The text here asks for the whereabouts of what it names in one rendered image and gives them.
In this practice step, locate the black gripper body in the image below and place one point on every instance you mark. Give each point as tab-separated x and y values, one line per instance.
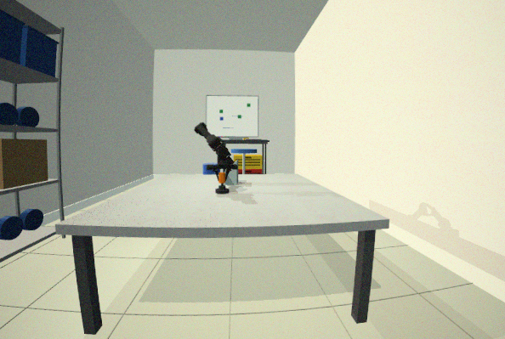
210	167

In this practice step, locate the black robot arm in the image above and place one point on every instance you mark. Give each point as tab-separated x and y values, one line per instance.
215	143

